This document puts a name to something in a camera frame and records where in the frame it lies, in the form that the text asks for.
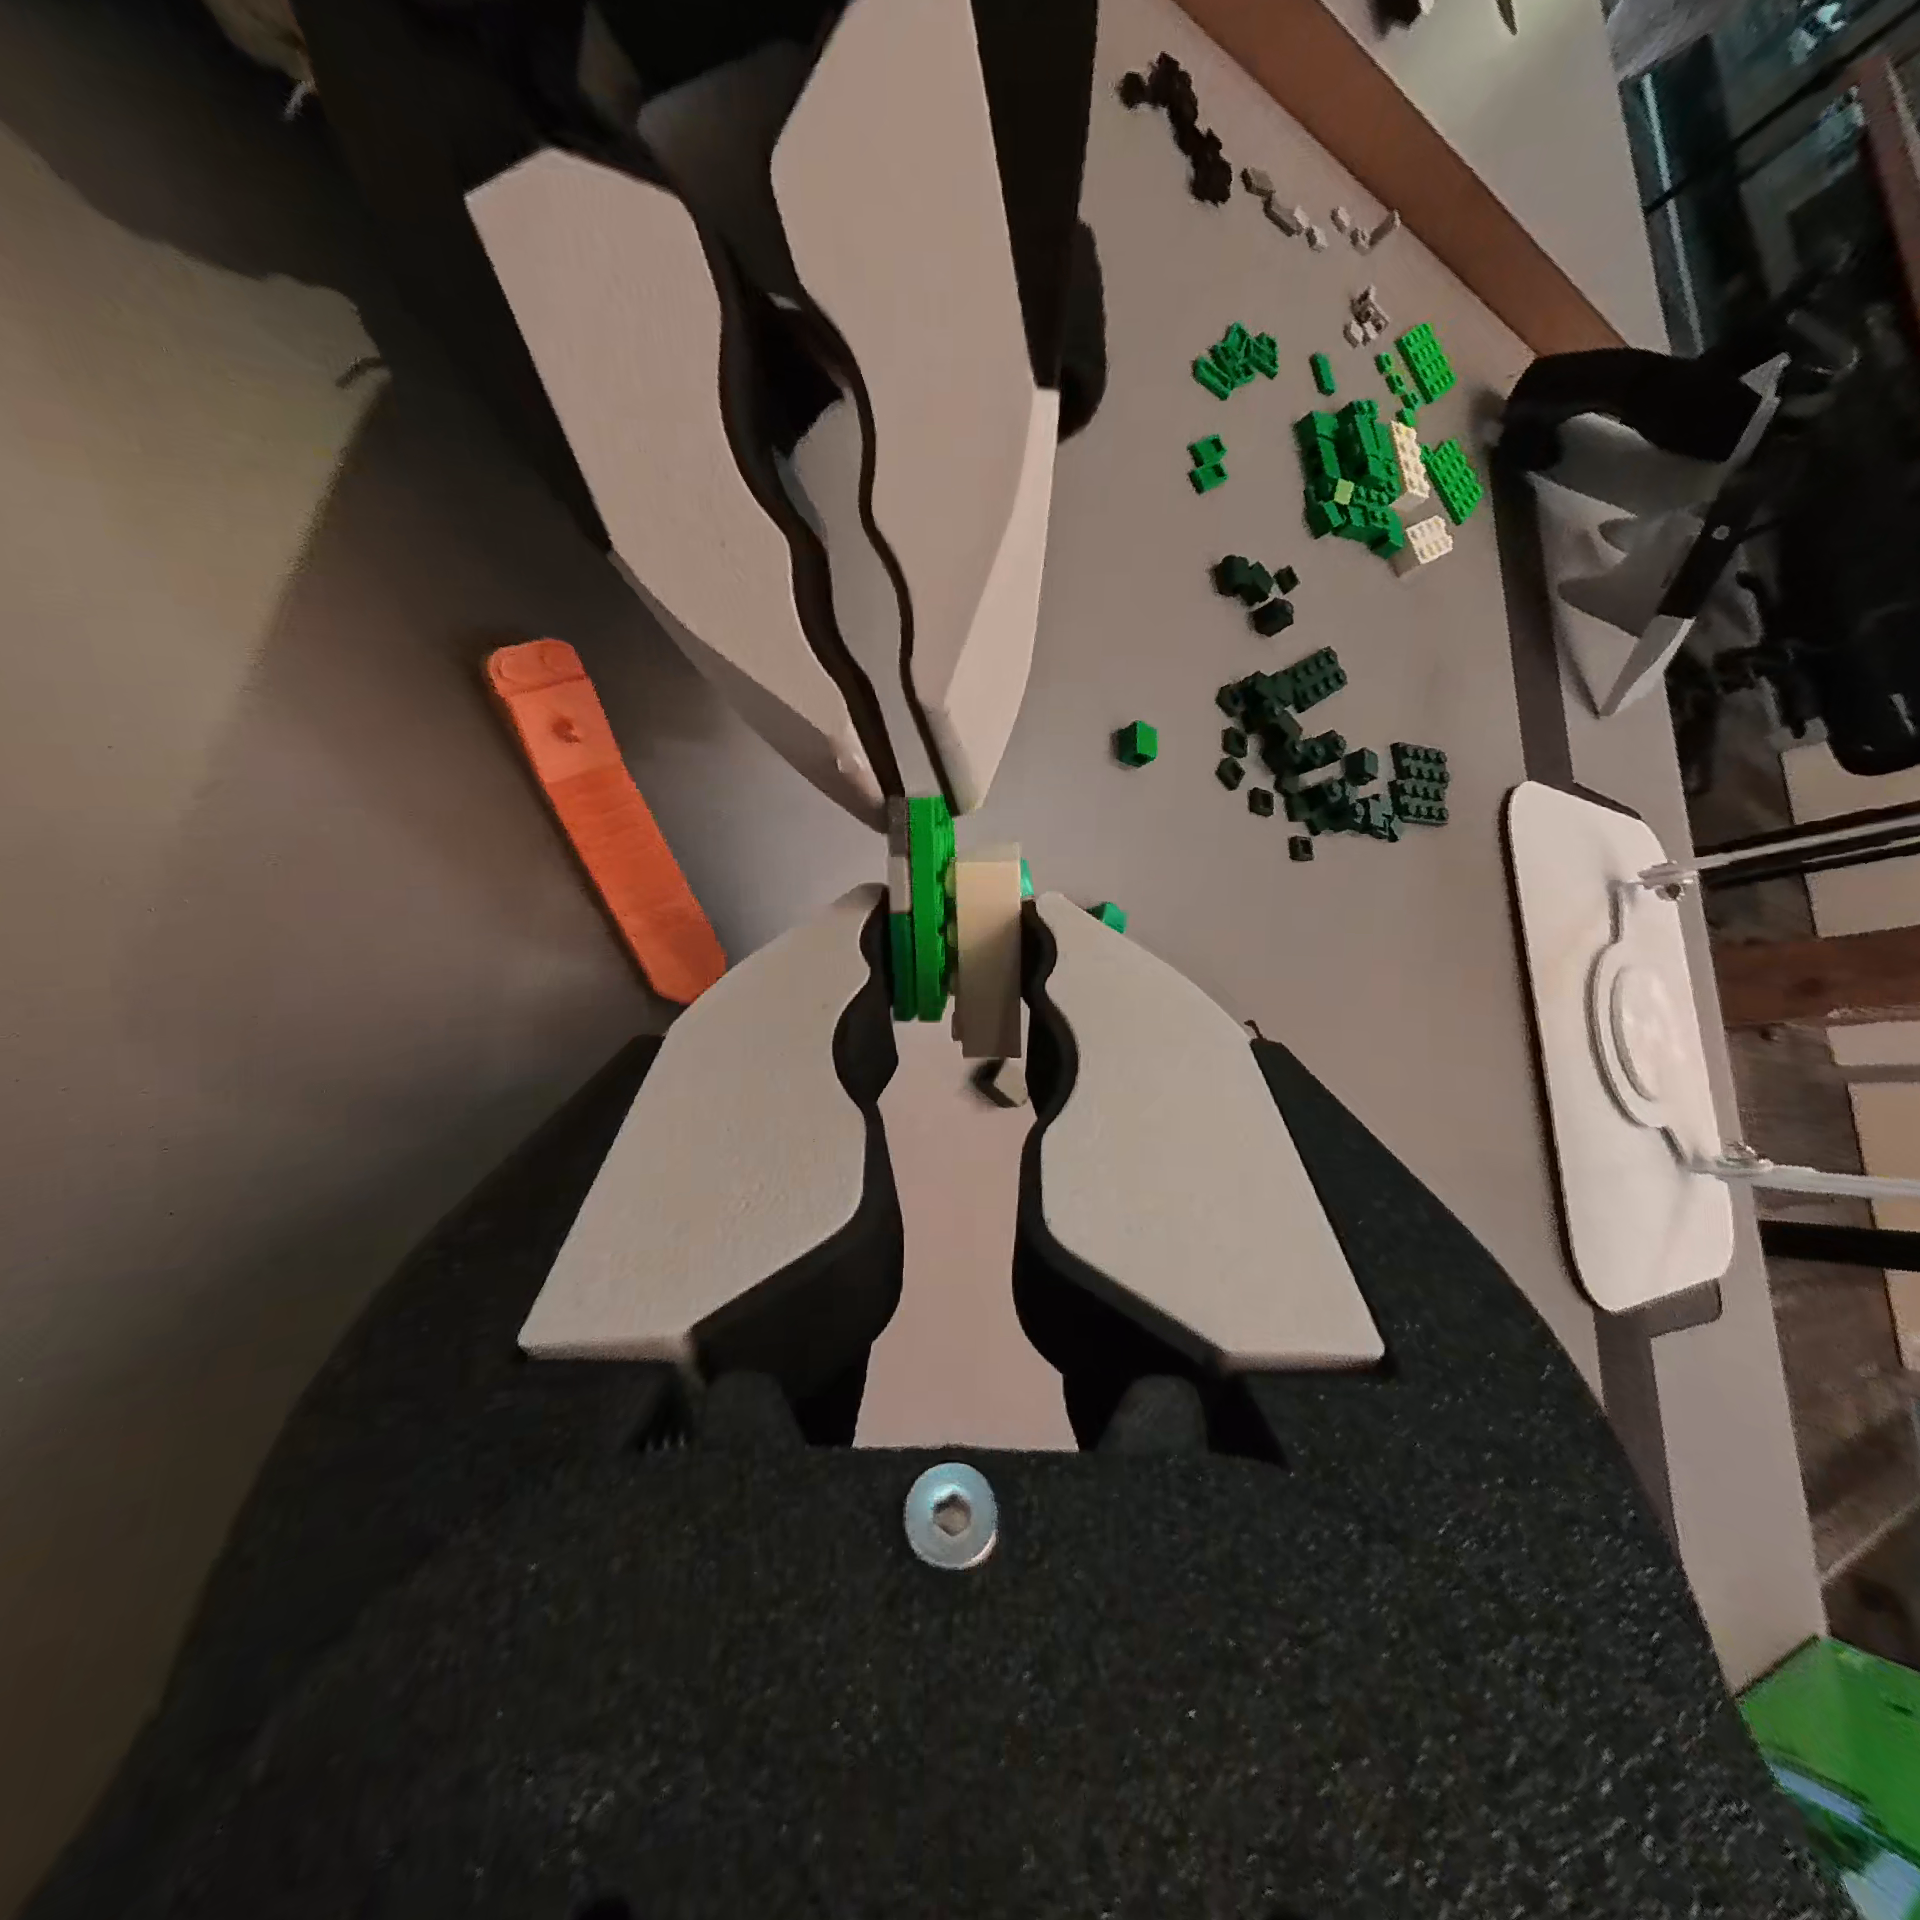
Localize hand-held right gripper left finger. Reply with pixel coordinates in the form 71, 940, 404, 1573
517, 882, 908, 1449

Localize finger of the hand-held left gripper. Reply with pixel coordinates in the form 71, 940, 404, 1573
465, 142, 905, 837
767, 0, 1107, 823

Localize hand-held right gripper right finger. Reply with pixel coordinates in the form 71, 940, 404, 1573
1014, 889, 1389, 1449

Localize white lego brick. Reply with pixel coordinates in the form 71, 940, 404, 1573
954, 847, 1036, 1104

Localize green mosaic lego panel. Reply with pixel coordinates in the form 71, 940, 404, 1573
885, 793, 962, 1025

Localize pile of black lego pieces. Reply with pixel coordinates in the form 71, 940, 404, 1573
1116, 57, 1235, 200

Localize pile of grey lego pieces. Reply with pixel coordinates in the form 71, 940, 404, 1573
1237, 163, 1403, 350

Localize orange lego brick separator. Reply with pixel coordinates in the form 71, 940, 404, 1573
483, 641, 728, 1004

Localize pile of bright green lego pieces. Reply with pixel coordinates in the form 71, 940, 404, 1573
1190, 320, 1486, 579

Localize pile of dark green lego pieces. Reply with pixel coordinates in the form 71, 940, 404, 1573
1213, 553, 1454, 863

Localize white stand base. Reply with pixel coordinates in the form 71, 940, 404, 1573
1505, 779, 1920, 1319

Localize neighbouring wood-edged table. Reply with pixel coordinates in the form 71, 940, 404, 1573
1169, 0, 1673, 353

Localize black and grey object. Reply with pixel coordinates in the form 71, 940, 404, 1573
1500, 345, 1794, 724

